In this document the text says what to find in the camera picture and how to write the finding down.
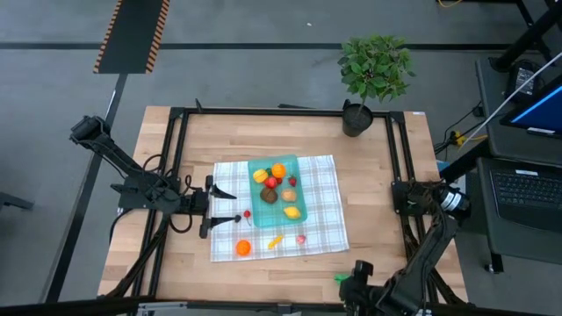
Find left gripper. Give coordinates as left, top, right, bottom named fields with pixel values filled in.
left=178, top=174, right=239, bottom=241

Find black mat with orange stripes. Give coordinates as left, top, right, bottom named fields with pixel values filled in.
left=92, top=0, right=171, bottom=75

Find black bar with silver brackets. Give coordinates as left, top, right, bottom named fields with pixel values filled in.
left=0, top=296, right=562, bottom=316

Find white rod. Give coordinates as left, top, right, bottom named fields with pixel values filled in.
left=458, top=51, right=562, bottom=153

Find brown toy kiwi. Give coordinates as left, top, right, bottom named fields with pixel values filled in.
left=259, top=187, right=279, bottom=205

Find yellow toy bell pepper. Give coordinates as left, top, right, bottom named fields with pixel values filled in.
left=252, top=167, right=273, bottom=184

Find white checked cloth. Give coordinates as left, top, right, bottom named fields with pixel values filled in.
left=209, top=154, right=351, bottom=263

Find black laptop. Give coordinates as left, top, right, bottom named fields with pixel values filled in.
left=477, top=156, right=562, bottom=233

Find monitor with blue screen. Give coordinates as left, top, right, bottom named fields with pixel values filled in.
left=500, top=72, right=562, bottom=140

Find black stand legs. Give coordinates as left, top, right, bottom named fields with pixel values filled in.
left=489, top=0, right=562, bottom=74

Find teal translucent plastic container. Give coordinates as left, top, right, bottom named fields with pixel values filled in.
left=247, top=154, right=308, bottom=229

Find grey furniture leg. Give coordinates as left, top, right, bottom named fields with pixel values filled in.
left=0, top=191, right=35, bottom=212

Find potted green plant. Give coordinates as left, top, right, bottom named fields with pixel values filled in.
left=336, top=33, right=416, bottom=138

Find black power adapter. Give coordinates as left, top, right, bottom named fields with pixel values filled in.
left=504, top=59, right=544, bottom=101

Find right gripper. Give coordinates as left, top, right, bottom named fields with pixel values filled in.
left=338, top=259, right=390, bottom=316

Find black metal table frame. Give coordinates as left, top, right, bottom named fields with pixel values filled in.
left=98, top=98, right=469, bottom=308

